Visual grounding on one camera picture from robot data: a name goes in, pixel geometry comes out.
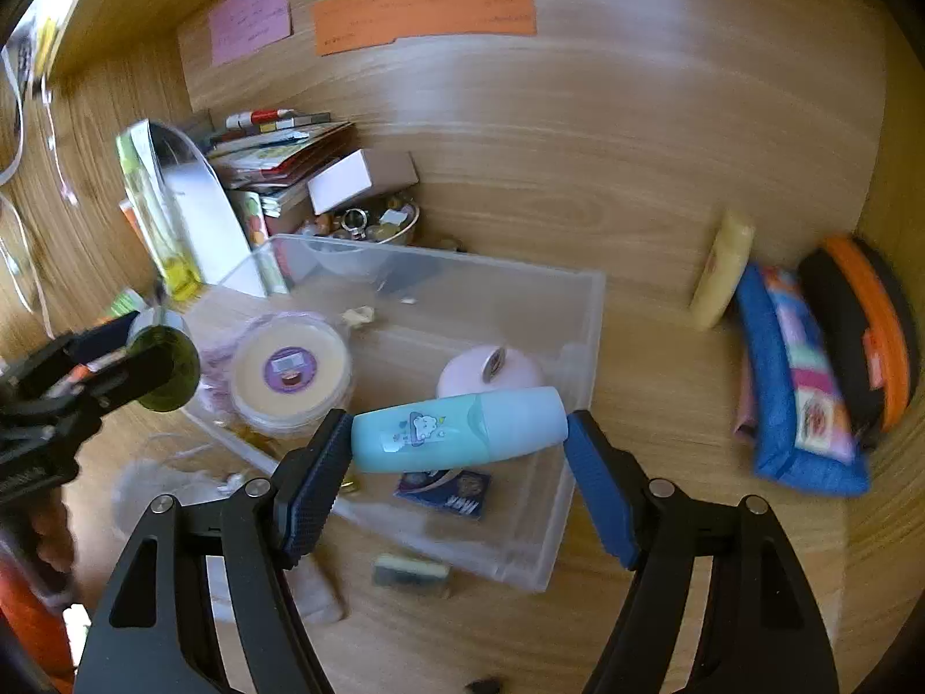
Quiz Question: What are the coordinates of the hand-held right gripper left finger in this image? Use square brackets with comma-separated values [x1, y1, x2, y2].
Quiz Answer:
[72, 408, 355, 694]

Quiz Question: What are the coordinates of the blue patterned pencil case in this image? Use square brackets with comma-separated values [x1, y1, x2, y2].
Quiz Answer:
[733, 262, 872, 499]

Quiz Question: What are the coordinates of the pink round case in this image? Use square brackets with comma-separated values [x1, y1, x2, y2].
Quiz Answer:
[435, 345, 548, 400]

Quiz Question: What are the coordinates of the pale yellow tube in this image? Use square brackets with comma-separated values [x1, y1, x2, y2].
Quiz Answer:
[689, 211, 756, 331]

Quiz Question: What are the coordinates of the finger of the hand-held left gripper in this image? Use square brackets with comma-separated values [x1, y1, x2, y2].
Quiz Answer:
[68, 343, 182, 420]
[43, 312, 142, 377]

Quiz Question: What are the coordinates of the light blue tube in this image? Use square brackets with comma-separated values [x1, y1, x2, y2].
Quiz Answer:
[350, 386, 569, 474]

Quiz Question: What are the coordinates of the black and orange case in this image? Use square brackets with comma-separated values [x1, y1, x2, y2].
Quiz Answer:
[798, 233, 922, 449]

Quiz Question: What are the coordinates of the wooden desktop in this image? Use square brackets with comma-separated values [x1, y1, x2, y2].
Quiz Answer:
[65, 231, 868, 694]

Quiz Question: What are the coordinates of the eraser with paper sleeve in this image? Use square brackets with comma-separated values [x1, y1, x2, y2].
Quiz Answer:
[372, 553, 453, 597]

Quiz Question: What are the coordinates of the person's left hand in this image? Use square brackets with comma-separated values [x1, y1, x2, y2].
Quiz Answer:
[32, 502, 77, 579]

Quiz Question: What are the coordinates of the fruit print box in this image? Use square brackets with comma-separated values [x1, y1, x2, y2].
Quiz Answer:
[235, 191, 286, 294]

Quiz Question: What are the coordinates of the clear plastic bin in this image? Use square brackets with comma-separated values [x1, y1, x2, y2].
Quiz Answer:
[180, 233, 608, 592]

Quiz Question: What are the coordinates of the pink sticky note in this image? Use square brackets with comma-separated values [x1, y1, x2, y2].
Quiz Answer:
[209, 0, 294, 68]

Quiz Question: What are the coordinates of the stack of booklets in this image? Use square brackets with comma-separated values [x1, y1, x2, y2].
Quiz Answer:
[206, 110, 357, 218]

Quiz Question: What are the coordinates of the clear jar of cream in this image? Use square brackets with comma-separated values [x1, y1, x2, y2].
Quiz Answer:
[230, 311, 355, 438]

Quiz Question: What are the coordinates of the white cable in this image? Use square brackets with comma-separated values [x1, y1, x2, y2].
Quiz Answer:
[0, 43, 55, 326]

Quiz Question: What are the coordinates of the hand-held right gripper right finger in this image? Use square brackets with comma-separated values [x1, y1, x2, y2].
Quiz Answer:
[564, 411, 843, 694]

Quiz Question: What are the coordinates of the green bottle with black cap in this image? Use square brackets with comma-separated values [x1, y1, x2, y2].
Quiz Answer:
[128, 307, 202, 413]

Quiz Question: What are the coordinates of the small white cardboard box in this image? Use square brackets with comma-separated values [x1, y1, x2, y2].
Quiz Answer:
[307, 149, 420, 216]

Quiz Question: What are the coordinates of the orange cloth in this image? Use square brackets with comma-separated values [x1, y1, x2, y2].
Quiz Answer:
[0, 556, 73, 688]

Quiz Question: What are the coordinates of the orange sticky note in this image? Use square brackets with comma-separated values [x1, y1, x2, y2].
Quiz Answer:
[312, 0, 537, 57]

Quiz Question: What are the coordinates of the bowl of trinkets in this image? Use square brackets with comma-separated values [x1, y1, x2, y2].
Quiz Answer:
[304, 195, 421, 276]

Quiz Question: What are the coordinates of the dark blue packet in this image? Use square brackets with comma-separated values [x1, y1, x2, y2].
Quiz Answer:
[394, 468, 494, 520]

